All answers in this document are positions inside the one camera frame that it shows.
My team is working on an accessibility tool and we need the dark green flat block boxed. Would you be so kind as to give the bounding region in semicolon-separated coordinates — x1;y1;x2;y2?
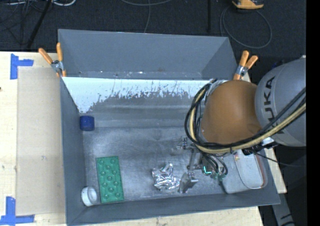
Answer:
95;156;125;204

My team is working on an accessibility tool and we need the black cylinder on white bracket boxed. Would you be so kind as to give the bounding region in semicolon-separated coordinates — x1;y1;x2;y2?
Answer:
241;136;277;157

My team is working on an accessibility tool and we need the grey metal bin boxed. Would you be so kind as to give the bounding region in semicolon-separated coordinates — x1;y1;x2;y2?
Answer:
57;29;282;226

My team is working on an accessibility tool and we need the blue cup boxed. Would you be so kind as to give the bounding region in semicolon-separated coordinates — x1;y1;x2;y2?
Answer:
79;115;96;132

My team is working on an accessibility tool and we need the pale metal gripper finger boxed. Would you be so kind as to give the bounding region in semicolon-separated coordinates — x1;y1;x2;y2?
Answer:
170;137;191;156
177;171;200;194

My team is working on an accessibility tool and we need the pale brown flat board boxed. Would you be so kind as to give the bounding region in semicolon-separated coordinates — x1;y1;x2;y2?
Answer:
15;66;66;217

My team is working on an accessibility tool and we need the white cup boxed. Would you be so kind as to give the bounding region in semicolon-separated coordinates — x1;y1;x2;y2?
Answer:
80;186;99;207

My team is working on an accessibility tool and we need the crumpled silver foil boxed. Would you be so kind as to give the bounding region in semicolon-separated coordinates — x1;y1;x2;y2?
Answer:
151;162;181;191

